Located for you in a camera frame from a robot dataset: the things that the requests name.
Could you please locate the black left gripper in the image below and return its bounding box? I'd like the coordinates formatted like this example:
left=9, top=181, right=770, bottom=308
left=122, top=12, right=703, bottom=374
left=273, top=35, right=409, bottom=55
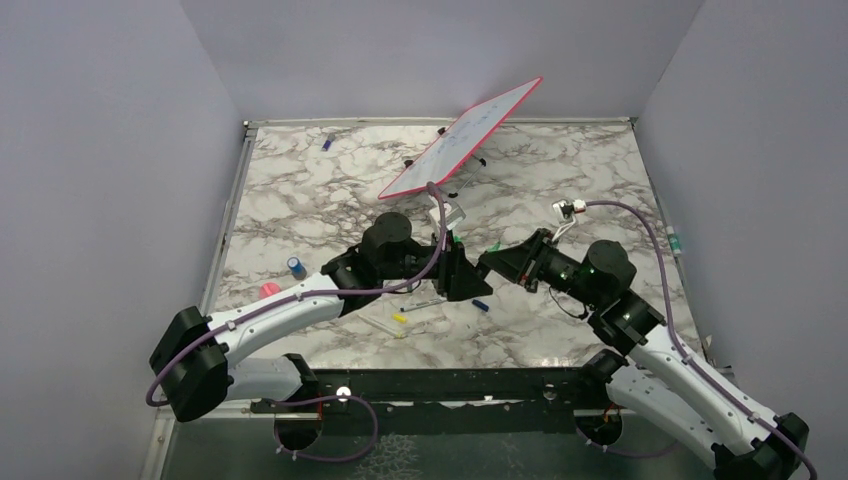
left=380, top=228, right=493, bottom=301

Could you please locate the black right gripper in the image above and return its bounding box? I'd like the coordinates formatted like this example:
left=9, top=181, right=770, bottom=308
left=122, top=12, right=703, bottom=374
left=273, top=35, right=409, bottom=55
left=479, top=227, right=602, bottom=308

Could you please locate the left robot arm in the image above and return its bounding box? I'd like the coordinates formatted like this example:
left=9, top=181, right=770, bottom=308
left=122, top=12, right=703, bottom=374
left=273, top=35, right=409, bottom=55
left=145, top=212, right=493, bottom=422

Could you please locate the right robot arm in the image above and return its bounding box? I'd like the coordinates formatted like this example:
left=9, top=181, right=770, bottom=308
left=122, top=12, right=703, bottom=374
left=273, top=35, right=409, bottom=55
left=478, top=229, right=809, bottom=479

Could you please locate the blue marker cap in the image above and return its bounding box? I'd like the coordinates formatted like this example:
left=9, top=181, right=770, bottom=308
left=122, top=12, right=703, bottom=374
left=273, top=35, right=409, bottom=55
left=471, top=299, right=490, bottom=312

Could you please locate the white black-tip marker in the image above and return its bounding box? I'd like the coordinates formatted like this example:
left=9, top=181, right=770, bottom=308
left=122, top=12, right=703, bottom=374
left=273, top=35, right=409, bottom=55
left=399, top=298, right=447, bottom=313

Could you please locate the white yellow-tip marker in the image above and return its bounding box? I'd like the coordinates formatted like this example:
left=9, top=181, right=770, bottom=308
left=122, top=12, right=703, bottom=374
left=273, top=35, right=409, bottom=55
left=359, top=315, right=406, bottom=339

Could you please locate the pink framed whiteboard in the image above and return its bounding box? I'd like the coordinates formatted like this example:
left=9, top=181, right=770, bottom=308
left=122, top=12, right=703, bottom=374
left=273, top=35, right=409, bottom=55
left=377, top=76, right=543, bottom=200

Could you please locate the whiteboard metal stand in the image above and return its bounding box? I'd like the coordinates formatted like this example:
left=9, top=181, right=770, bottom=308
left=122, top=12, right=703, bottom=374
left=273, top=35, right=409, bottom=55
left=402, top=126, right=488, bottom=199

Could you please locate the blue cylinder container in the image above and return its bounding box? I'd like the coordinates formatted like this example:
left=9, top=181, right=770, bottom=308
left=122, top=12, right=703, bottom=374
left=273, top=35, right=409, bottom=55
left=286, top=256, right=307, bottom=280

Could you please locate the pink round object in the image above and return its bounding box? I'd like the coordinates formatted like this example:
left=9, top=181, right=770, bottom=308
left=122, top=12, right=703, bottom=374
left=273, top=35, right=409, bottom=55
left=259, top=282, right=281, bottom=299

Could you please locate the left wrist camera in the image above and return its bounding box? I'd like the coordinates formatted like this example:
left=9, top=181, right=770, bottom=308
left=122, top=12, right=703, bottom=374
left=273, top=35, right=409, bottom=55
left=428, top=202, right=466, bottom=232

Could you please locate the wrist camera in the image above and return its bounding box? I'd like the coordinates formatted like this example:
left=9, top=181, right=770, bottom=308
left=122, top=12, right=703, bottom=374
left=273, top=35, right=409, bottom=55
left=428, top=202, right=466, bottom=232
left=552, top=199, right=587, bottom=244

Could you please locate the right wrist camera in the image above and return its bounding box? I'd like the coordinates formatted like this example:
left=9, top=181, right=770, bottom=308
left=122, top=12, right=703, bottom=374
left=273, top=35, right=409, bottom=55
left=552, top=199, right=587, bottom=244

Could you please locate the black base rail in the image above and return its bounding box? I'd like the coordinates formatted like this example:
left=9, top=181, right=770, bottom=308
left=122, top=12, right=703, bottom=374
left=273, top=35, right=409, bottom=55
left=250, top=349, right=627, bottom=436

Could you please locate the green white marker on rail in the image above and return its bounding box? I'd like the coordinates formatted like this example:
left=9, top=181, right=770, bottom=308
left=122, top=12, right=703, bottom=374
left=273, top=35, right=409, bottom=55
left=665, top=226, right=682, bottom=257

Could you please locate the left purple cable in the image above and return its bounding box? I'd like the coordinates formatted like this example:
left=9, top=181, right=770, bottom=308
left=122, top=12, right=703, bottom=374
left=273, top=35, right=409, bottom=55
left=145, top=181, right=452, bottom=408

